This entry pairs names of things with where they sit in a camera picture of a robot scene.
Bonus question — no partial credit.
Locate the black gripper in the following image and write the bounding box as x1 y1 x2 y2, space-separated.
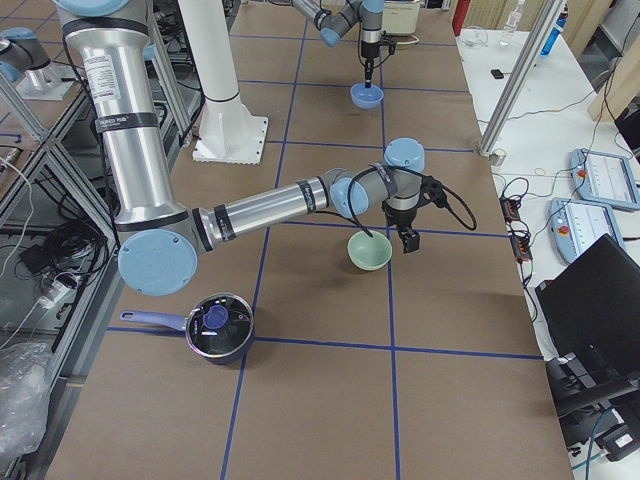
382 202 420 253
360 42 378 88

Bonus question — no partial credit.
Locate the blue bowl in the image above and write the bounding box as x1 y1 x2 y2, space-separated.
350 83 384 110

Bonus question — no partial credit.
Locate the green bowl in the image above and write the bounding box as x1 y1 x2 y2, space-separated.
347 231 393 271

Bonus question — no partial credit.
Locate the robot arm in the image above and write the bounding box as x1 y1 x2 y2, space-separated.
291 0 384 88
56 1 425 296

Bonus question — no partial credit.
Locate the clear plastic bottle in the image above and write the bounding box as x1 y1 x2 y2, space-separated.
499 0 525 46

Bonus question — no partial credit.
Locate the near blue teach pendant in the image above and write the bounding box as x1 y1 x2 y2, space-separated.
549 198 625 264

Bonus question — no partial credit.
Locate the blue teach pendant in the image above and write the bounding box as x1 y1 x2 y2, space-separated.
569 149 639 211
549 198 625 264

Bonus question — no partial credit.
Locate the blue water bottle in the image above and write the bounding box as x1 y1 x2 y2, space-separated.
540 3 569 56

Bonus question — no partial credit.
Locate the black laptop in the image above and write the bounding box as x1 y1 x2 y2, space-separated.
535 234 639 372

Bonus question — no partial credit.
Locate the far blue teach pendant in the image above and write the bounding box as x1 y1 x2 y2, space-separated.
569 149 639 211

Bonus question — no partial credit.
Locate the blue saucepan with lid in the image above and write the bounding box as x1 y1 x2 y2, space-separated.
120 292 255 365

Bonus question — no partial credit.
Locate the crumpled plastic bag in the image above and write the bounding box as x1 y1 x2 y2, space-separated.
1 342 53 460

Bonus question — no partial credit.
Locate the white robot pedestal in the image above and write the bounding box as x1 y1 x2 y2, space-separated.
179 0 268 165

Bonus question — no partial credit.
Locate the aluminium frame post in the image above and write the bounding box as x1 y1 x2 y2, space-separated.
478 0 565 157

